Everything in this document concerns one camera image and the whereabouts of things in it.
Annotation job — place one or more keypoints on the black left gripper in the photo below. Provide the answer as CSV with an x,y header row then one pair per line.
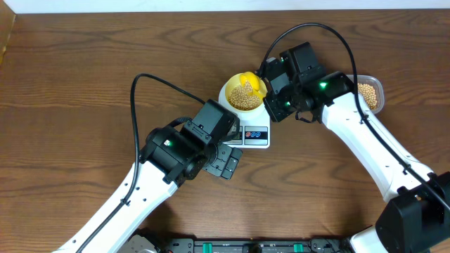
x,y
226,161

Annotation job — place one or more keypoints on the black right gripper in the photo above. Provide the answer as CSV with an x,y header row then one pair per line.
x,y
275,112

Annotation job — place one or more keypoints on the yellow plastic measuring scoop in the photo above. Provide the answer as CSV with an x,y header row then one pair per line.
x,y
250,83

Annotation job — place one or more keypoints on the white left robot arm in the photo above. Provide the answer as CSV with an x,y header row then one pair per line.
x,y
172,155

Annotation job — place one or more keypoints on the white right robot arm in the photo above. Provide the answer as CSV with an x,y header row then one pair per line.
x,y
416,216

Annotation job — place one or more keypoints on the white digital kitchen scale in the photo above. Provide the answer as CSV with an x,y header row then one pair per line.
x,y
254,129

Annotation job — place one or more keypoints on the yellow plastic bowl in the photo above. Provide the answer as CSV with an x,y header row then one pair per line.
x,y
234,81

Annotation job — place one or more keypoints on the soybeans in yellow bowl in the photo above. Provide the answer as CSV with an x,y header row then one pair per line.
x,y
240,100

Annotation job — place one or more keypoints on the soybeans pile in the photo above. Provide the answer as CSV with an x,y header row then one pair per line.
x,y
369,95

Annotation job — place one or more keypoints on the clear plastic container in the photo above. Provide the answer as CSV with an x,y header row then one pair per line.
x,y
365,79

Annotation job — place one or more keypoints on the brown cardboard sheet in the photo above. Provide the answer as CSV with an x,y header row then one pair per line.
x,y
7,20

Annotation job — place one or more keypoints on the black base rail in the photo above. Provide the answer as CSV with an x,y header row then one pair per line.
x,y
144,241

